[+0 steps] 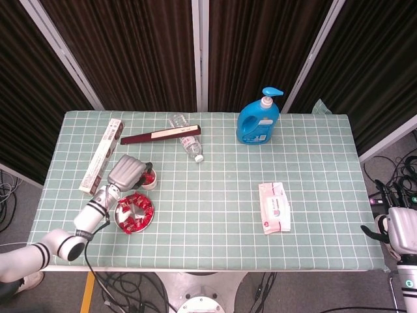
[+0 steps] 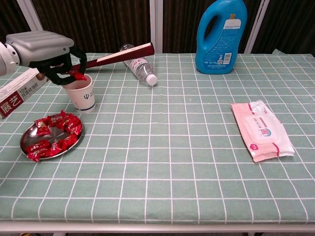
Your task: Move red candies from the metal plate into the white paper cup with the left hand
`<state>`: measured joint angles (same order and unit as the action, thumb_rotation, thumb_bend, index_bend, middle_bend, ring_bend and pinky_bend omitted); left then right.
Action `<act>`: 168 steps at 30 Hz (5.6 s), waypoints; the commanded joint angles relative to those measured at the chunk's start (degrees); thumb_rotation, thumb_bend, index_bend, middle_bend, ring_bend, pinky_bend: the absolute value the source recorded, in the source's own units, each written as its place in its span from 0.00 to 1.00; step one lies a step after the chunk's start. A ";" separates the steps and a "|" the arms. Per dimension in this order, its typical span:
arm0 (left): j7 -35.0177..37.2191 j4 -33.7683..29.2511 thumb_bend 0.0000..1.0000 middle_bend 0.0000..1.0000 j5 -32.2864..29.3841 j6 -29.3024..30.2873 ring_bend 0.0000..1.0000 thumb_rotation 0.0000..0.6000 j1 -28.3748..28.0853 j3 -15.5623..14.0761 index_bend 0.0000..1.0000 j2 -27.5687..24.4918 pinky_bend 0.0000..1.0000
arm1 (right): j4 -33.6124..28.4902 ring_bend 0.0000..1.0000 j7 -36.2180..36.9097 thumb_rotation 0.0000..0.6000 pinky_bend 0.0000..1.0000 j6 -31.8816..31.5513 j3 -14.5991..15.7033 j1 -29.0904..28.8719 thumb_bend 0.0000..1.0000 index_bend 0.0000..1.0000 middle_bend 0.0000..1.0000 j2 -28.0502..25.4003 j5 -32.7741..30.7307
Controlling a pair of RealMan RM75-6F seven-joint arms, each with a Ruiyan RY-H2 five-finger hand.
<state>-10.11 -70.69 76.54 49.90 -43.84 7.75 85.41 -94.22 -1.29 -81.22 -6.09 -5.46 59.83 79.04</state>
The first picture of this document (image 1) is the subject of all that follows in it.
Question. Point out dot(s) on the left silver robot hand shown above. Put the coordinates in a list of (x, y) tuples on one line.
[(127, 172)]

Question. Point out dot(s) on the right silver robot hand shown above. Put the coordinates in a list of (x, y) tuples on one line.
[(404, 228)]

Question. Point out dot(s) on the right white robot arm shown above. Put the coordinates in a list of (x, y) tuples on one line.
[(408, 287)]

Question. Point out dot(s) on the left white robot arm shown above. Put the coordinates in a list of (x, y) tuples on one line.
[(89, 215)]

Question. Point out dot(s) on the white paper cup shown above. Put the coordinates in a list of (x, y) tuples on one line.
[(153, 186)]

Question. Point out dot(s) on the long baking paper box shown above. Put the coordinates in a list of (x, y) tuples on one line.
[(104, 150)]

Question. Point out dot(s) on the black power strip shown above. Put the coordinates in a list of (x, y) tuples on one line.
[(374, 199)]

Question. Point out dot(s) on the round steel plate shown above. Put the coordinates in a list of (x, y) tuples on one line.
[(136, 213)]

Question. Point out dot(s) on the dark red folded fan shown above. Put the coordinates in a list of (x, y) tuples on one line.
[(163, 134)]

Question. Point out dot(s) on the clear plastic water bottle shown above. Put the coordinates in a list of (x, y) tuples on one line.
[(192, 148)]

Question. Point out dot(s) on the green checked tablecloth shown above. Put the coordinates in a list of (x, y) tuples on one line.
[(211, 195)]

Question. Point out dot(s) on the yellow floor tape strip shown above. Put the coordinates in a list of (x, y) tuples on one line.
[(87, 293)]

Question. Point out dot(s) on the pink wet wipes pack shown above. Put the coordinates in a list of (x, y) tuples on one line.
[(273, 208)]

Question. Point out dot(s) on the blue detergent pump bottle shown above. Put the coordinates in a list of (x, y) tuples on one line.
[(257, 127)]

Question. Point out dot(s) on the white table frame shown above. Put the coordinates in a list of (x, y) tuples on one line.
[(146, 270)]

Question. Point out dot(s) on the dark partition screen white frame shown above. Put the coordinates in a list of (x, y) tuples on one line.
[(130, 49), (32, 98), (374, 65), (260, 42)]

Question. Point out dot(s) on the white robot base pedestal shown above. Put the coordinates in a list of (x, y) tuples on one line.
[(198, 287)]

